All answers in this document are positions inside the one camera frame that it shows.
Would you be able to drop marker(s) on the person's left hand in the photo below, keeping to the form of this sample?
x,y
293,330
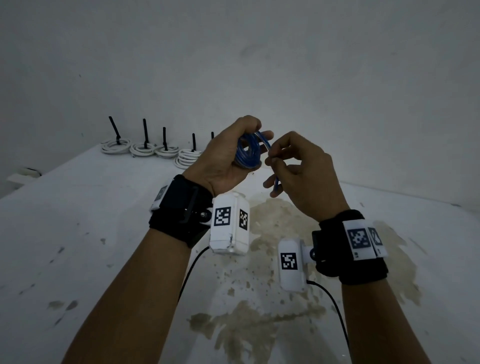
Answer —
x,y
217,161

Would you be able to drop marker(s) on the person's right hand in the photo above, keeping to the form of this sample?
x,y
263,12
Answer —
x,y
315,180

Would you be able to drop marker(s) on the person's left forearm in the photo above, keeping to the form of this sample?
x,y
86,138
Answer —
x,y
127,303

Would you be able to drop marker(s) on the white checkered marker tag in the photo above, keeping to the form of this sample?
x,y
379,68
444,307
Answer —
x,y
360,240
160,197

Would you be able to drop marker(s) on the white power adapter box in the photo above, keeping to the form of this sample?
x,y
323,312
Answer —
x,y
20,177

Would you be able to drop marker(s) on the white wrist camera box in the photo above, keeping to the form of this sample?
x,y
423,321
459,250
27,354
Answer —
x,y
292,279
228,242

